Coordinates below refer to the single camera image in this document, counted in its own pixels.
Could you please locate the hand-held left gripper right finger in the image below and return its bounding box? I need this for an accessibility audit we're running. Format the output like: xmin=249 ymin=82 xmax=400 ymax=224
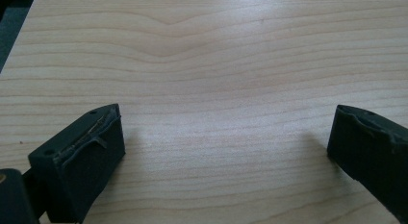
xmin=326 ymin=104 xmax=408 ymax=224

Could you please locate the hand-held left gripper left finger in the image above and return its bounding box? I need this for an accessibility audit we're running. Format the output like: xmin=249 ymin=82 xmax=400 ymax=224
xmin=27 ymin=103 xmax=126 ymax=224

